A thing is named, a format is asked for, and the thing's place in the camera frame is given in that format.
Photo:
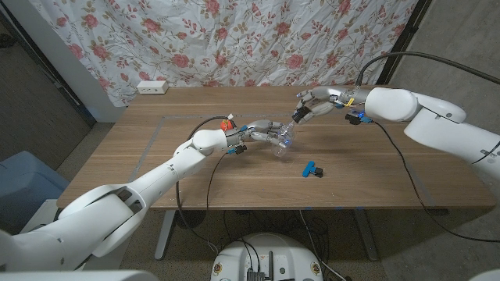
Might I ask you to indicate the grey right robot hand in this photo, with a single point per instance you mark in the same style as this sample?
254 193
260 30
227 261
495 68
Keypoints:
332 95

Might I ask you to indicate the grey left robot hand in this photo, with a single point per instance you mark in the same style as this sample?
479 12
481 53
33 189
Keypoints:
259 129

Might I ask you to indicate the clear plastic spray bottle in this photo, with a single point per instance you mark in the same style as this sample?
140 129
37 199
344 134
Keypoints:
280 150

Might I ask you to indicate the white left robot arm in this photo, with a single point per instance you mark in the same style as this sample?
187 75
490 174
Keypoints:
97 218

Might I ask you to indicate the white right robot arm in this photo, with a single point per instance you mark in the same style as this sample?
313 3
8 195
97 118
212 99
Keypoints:
441 121

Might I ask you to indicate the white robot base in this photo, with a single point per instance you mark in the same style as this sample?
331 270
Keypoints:
273 250

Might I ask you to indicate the orange toy ball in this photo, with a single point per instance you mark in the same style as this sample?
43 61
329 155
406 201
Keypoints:
226 125

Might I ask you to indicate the blue and black clip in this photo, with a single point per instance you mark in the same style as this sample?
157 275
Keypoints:
309 168

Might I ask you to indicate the floral backdrop cloth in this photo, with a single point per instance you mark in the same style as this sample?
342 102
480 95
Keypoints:
234 39

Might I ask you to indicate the black stand pole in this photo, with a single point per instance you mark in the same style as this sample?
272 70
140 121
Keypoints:
47 68
406 35

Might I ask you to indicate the white power strip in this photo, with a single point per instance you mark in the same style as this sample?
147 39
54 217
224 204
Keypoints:
152 87

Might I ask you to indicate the grey table leg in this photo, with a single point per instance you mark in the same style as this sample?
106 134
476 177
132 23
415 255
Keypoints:
164 238
367 238

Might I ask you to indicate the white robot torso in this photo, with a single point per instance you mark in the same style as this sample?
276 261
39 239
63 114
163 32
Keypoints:
78 276

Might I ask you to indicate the blue plastic bin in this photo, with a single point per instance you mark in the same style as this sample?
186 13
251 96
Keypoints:
19 179

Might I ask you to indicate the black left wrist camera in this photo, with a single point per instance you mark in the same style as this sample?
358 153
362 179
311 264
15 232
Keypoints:
239 149

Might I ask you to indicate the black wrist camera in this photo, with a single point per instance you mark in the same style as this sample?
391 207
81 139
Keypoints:
354 117
239 149

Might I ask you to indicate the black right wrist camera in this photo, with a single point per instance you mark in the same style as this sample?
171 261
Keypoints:
354 117

